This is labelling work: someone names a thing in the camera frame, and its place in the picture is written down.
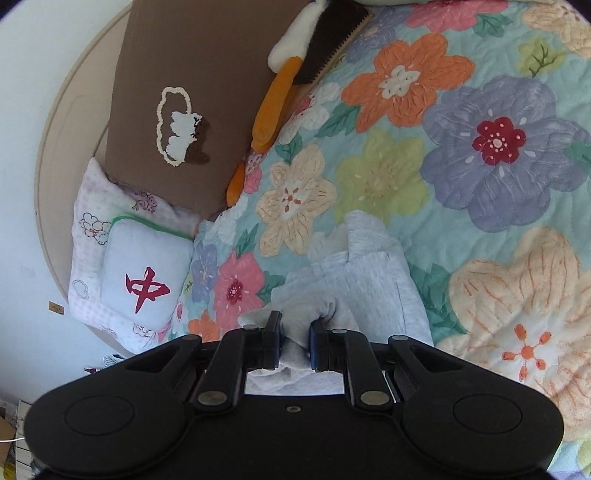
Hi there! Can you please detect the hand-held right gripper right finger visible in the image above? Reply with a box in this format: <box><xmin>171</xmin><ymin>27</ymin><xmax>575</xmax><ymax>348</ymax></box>
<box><xmin>309</xmin><ymin>318</ymin><xmax>467</xmax><ymax>414</ymax></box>

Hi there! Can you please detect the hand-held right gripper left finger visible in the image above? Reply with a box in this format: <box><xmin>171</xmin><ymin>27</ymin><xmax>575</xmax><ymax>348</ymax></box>
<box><xmin>122</xmin><ymin>310</ymin><xmax>283</xmax><ymax>414</ymax></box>

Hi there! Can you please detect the light grey t-shirt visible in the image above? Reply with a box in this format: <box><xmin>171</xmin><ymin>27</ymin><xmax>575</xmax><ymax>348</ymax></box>
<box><xmin>238</xmin><ymin>210</ymin><xmax>435</xmax><ymax>395</ymax></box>

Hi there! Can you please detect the white pillow with red character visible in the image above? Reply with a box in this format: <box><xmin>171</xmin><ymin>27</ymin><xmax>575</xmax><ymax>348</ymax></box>
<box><xmin>100</xmin><ymin>215</ymin><xmax>195</xmax><ymax>329</ymax></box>

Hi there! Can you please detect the floral quilt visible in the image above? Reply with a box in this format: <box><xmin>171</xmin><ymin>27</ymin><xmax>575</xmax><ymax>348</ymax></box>
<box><xmin>171</xmin><ymin>0</ymin><xmax>591</xmax><ymax>480</ymax></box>

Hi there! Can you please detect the white floral print pillow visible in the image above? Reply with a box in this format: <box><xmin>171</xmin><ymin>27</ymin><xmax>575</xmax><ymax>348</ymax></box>
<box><xmin>68</xmin><ymin>157</ymin><xmax>202</xmax><ymax>356</ymax></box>

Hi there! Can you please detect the orange white black plush toy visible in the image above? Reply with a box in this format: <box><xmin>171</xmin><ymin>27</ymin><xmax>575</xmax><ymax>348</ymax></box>
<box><xmin>225</xmin><ymin>0</ymin><xmax>375</xmax><ymax>208</ymax></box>

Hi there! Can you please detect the cardboard box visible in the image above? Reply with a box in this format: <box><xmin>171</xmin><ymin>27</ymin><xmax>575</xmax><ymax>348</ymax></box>
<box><xmin>0</xmin><ymin>413</ymin><xmax>17</xmax><ymax>469</ymax></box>

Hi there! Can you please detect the beige round headboard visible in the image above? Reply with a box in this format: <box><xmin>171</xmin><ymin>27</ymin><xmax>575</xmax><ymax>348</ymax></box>
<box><xmin>34</xmin><ymin>4</ymin><xmax>134</xmax><ymax>356</ymax></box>

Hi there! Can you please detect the brown pillow with sheep patch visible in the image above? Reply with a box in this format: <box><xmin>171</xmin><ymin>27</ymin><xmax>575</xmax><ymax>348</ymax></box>
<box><xmin>104</xmin><ymin>0</ymin><xmax>324</xmax><ymax>222</ymax></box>

